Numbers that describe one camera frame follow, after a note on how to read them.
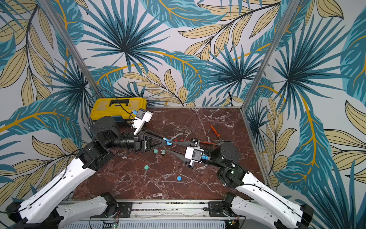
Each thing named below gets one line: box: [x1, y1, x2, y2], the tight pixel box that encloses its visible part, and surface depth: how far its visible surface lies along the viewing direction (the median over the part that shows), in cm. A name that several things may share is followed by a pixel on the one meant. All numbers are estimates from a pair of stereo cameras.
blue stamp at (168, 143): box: [162, 137, 173, 146], surface depth 50 cm
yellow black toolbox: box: [90, 97, 148, 128], surface depth 99 cm
